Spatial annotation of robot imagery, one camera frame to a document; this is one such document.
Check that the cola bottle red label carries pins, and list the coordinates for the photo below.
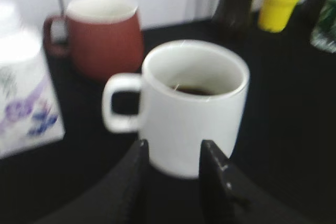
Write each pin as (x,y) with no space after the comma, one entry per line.
(232,18)

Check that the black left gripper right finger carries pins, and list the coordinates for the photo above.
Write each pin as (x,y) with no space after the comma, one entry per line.
(227,195)

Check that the clear water bottle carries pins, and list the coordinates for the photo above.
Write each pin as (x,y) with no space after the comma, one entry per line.
(323,34)

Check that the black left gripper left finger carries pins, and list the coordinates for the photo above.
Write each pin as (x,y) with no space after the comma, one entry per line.
(112,199)

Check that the white ceramic mug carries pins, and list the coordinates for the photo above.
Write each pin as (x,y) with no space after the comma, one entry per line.
(188,91)

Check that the white purple milk carton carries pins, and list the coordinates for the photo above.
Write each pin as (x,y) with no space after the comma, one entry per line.
(30,112)

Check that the maroon ceramic mug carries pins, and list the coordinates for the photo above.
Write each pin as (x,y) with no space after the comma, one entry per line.
(104,37)

